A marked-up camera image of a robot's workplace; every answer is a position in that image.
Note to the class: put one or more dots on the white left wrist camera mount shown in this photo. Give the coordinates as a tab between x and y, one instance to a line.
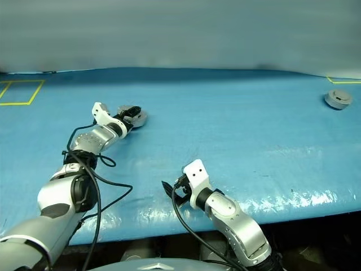
101	115

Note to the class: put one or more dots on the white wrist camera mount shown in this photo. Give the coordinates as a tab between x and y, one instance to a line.
101	115
196	172

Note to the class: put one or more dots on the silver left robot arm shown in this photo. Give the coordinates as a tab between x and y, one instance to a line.
56	197

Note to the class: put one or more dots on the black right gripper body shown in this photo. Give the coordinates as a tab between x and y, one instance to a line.
183	186

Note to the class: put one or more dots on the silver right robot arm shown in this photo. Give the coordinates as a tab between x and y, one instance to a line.
239	223

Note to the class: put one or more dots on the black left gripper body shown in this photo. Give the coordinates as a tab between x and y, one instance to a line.
120	117

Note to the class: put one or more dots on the blue plastic table cover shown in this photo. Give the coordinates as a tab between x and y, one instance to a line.
253	141

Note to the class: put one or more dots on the gray round cylindrical device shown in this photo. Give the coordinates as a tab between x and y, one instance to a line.
337	100

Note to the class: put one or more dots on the gray robot torso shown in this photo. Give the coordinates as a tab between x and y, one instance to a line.
158	266

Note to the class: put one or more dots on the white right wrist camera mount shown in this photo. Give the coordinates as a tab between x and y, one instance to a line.
196	172

